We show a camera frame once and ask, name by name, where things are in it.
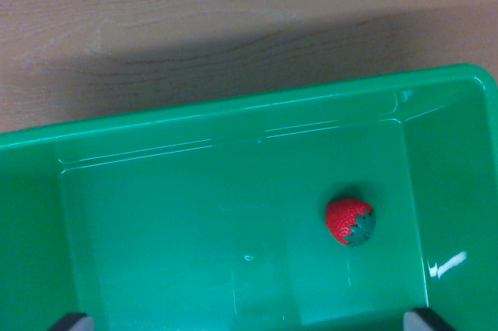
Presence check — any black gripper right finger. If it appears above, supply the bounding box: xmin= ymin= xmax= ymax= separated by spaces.
xmin=404 ymin=307 xmax=457 ymax=331

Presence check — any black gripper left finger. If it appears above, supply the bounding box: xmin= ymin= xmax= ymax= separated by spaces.
xmin=47 ymin=312 xmax=96 ymax=331

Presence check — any red toy strawberry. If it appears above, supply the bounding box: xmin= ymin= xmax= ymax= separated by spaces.
xmin=324 ymin=197 xmax=377 ymax=248

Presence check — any green plastic bin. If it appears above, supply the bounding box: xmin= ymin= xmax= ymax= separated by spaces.
xmin=0 ymin=64 xmax=498 ymax=331

